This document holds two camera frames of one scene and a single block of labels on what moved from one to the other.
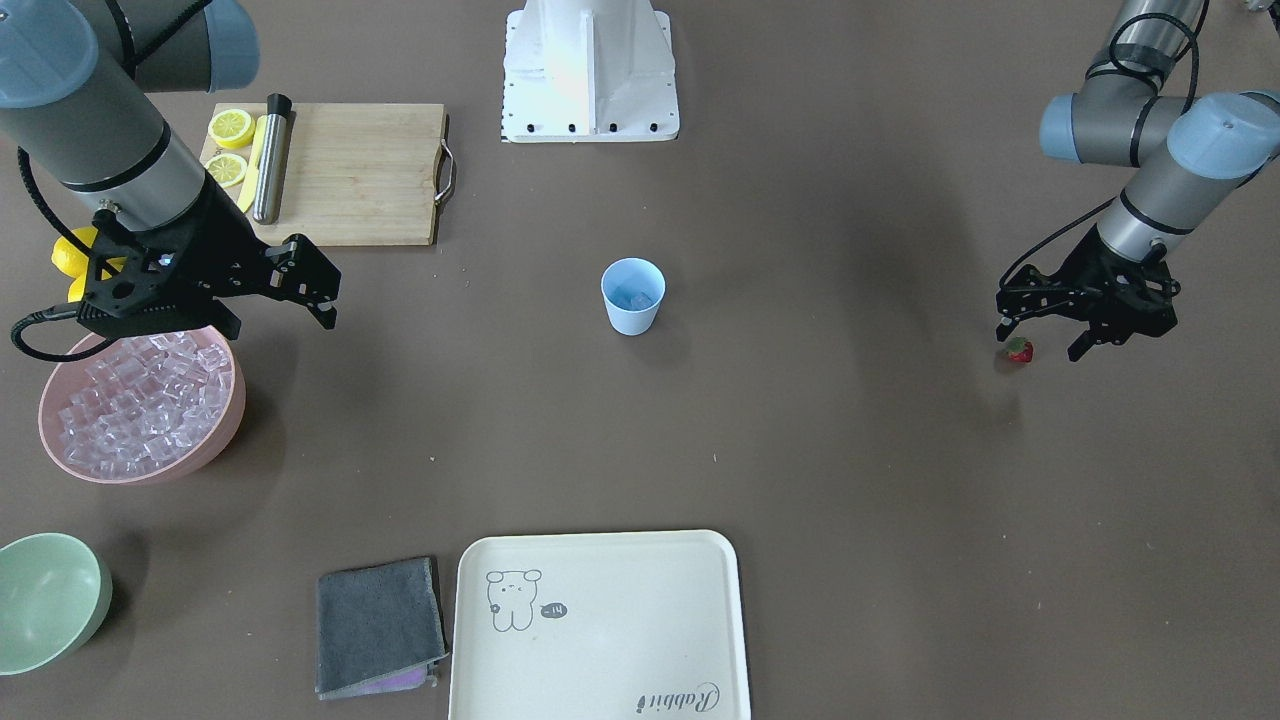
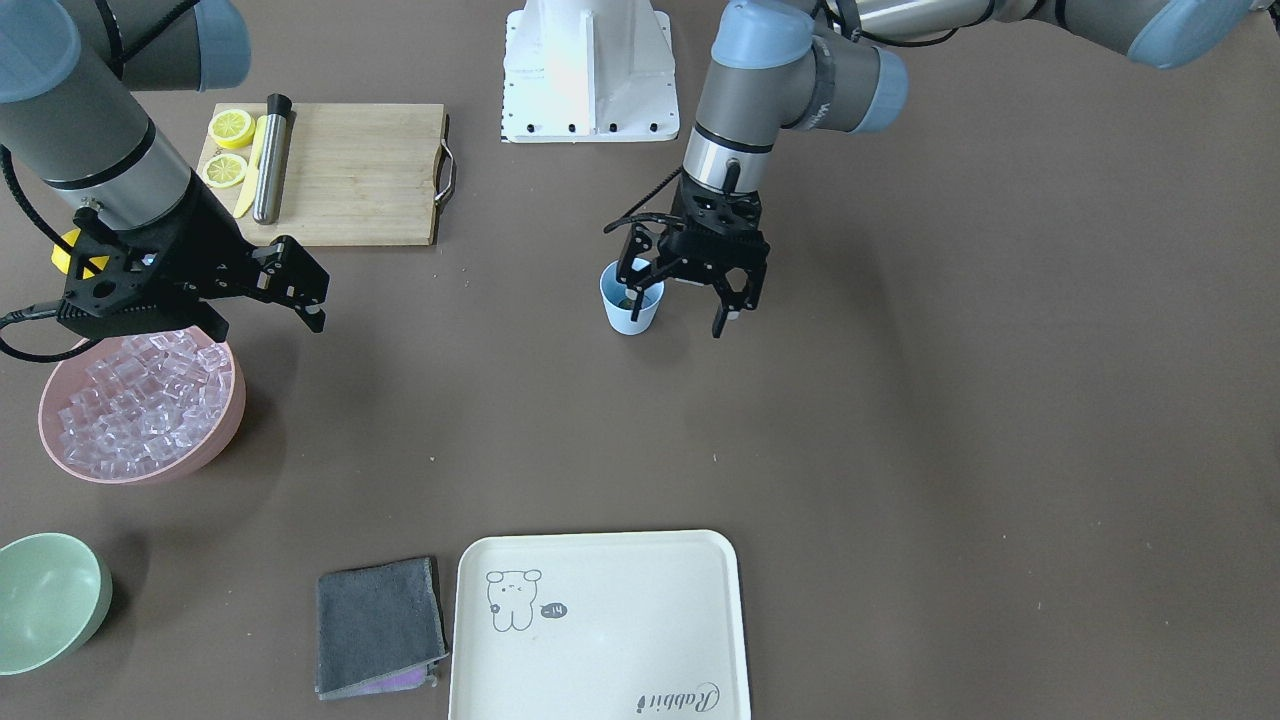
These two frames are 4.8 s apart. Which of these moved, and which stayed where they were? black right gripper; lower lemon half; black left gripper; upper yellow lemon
Moved: black left gripper
Stayed: lower lemon half; black right gripper; upper yellow lemon
